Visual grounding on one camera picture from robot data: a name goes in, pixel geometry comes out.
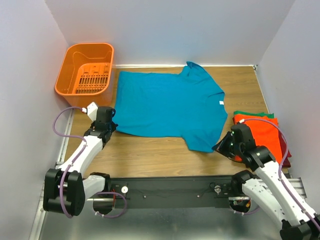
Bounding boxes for blue t-shirt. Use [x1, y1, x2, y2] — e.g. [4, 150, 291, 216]
[113, 61, 228, 153]

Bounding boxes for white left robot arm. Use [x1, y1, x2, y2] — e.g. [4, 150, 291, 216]
[43, 102, 117, 218]

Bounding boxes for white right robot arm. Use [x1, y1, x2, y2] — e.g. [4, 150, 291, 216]
[213, 123, 320, 240]

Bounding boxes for orange folded t-shirt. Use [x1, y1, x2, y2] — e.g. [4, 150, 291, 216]
[233, 112, 283, 164]

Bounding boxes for green folded t-shirt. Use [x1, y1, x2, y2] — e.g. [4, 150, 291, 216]
[233, 110, 275, 119]

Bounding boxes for dark red folded t-shirt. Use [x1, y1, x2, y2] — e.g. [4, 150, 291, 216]
[278, 124, 293, 169]

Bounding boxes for orange plastic basket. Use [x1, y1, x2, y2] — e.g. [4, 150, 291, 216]
[55, 42, 115, 107]

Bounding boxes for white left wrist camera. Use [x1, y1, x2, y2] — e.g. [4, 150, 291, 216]
[81, 101, 98, 122]

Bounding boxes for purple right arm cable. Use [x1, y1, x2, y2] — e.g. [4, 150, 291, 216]
[232, 118, 320, 231]

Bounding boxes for black mounting base plate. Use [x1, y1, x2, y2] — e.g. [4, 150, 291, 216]
[90, 175, 249, 210]

